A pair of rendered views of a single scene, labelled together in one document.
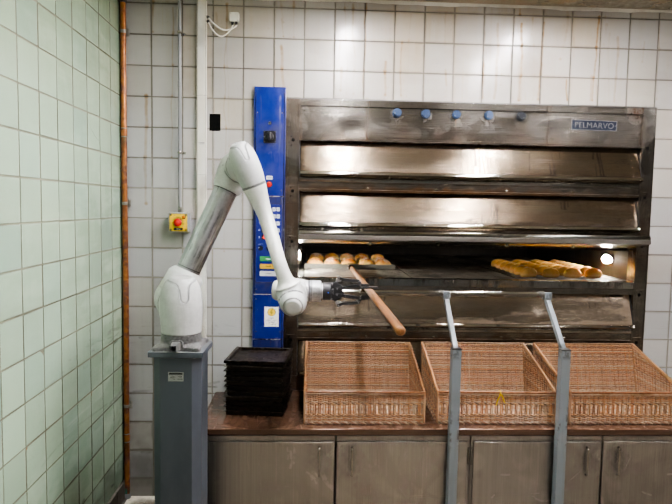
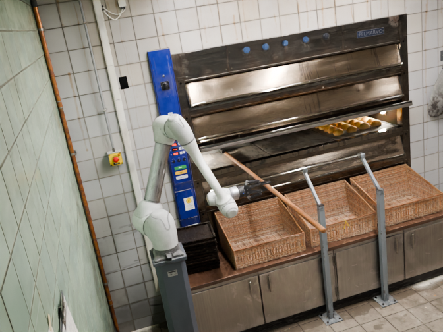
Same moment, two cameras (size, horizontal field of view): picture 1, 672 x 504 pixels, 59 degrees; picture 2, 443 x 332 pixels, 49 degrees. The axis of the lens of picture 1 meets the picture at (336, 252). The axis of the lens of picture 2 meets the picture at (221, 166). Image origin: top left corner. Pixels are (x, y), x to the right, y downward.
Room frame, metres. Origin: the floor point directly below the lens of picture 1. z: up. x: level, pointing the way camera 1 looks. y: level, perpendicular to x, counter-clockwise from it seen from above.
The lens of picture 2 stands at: (-0.40, 0.70, 2.37)
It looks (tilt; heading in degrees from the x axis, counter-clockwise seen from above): 18 degrees down; 349
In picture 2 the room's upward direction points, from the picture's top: 9 degrees counter-clockwise
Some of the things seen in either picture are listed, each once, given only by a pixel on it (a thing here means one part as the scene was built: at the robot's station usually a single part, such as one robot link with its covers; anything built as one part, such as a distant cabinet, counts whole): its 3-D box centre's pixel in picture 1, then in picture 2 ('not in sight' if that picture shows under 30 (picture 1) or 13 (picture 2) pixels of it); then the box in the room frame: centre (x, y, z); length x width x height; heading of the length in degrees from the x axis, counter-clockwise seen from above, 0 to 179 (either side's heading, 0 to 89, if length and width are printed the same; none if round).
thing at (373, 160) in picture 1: (471, 161); (298, 72); (3.14, -0.70, 1.80); 1.79 x 0.11 x 0.19; 93
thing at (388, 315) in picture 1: (368, 289); (263, 182); (2.58, -0.15, 1.19); 1.71 x 0.03 x 0.03; 3
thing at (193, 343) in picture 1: (180, 340); (167, 249); (2.28, 0.60, 1.03); 0.22 x 0.18 x 0.06; 1
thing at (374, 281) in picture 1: (466, 282); (305, 150); (3.17, -0.70, 1.16); 1.80 x 0.06 x 0.04; 93
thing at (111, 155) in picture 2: (179, 222); (115, 157); (3.03, 0.80, 1.46); 0.10 x 0.07 x 0.10; 93
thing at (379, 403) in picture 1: (360, 379); (258, 230); (2.84, -0.13, 0.72); 0.56 x 0.49 x 0.28; 92
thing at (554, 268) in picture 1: (543, 267); (342, 122); (3.61, -1.26, 1.21); 0.61 x 0.48 x 0.06; 3
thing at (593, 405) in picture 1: (603, 380); (395, 193); (2.91, -1.34, 0.72); 0.56 x 0.49 x 0.28; 93
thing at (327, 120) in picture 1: (471, 124); (295, 47); (3.17, -0.70, 1.99); 1.80 x 0.08 x 0.21; 93
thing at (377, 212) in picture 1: (470, 211); (302, 105); (3.14, -0.70, 1.54); 1.79 x 0.11 x 0.19; 93
